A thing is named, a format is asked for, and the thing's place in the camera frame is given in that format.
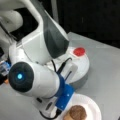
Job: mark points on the white blue gripper body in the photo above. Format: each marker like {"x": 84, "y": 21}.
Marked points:
{"x": 61, "y": 93}

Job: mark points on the white paper plate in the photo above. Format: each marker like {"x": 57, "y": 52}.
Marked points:
{"x": 92, "y": 109}

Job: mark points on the toasted bread slice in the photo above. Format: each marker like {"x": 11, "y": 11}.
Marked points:
{"x": 68, "y": 117}

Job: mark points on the white divided round tray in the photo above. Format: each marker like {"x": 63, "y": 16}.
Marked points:
{"x": 78, "y": 65}

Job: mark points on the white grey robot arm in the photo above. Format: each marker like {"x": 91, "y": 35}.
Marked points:
{"x": 28, "y": 74}

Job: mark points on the red tomato slice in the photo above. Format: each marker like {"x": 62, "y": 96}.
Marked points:
{"x": 79, "y": 52}

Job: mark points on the brown round meat patty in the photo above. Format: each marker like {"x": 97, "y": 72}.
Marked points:
{"x": 78, "y": 112}

